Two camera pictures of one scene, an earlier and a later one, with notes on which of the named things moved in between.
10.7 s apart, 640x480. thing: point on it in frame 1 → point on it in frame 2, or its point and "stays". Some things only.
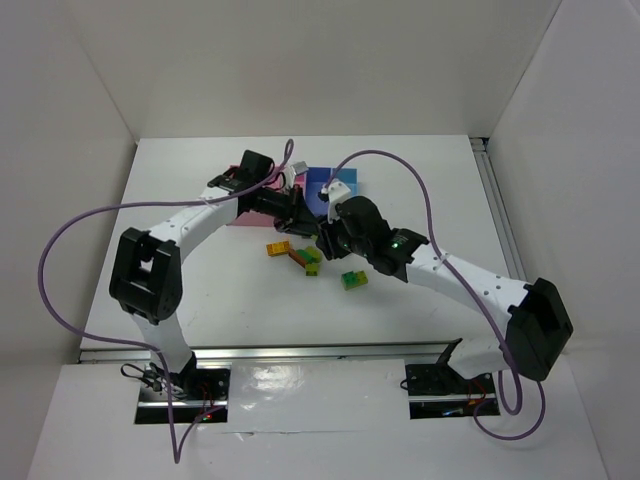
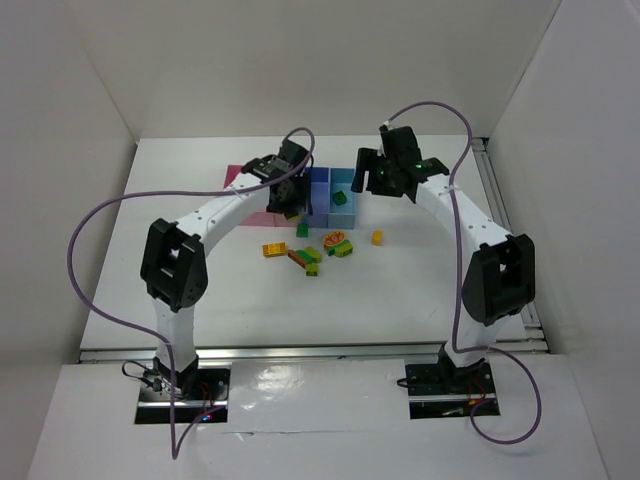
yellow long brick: (277, 248) stays
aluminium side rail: (481, 147) stays
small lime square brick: (312, 270) stays
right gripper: (329, 240) → (361, 170)
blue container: (317, 179) stays
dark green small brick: (350, 279) → (339, 197)
